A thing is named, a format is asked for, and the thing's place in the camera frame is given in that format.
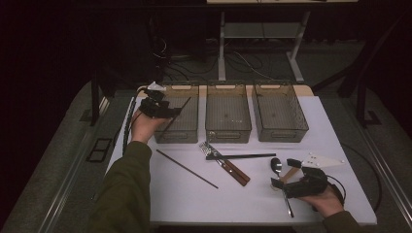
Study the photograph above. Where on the white table cover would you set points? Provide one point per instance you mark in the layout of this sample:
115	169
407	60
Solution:
246	200

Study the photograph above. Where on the person's left hand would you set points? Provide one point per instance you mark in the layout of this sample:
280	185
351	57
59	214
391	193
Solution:
144	127

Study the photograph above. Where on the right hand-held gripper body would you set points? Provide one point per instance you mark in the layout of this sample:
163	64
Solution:
307	184

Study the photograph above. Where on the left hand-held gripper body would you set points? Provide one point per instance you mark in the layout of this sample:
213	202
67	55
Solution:
152	105

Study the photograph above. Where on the smoky transparent plastic bin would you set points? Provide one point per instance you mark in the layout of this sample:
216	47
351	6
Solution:
228	113
278	113
188	129

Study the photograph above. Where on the aluminium floor rail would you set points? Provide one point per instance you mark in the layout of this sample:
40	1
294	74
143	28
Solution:
64	194
385	174

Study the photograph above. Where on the metal spoon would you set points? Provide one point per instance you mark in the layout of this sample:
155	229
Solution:
276	166

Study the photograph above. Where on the person's right hand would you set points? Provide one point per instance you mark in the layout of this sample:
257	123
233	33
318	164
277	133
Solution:
324	202

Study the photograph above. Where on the white metal desk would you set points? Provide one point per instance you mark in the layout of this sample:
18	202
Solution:
222	48

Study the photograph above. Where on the black metal stand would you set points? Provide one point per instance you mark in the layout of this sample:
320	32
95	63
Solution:
94	103
362	97

